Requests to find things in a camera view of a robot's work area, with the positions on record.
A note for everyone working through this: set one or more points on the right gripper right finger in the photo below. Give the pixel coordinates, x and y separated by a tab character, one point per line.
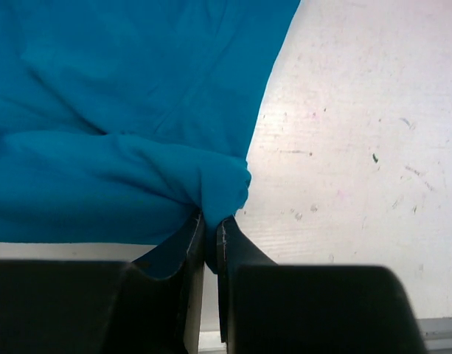
265	307

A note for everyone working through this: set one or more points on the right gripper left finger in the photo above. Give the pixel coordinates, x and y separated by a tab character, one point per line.
149	305

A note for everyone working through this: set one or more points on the blue t shirt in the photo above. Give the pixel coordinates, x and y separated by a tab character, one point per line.
119	119

